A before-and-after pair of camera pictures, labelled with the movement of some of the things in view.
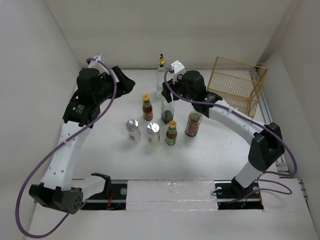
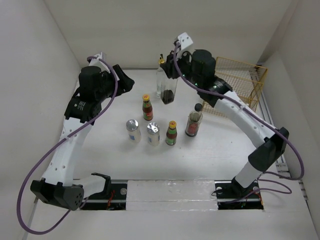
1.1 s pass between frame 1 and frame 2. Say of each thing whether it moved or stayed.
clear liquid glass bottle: stayed
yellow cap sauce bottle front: stayed
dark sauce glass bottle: moved
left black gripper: stayed
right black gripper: moved
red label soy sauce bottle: stayed
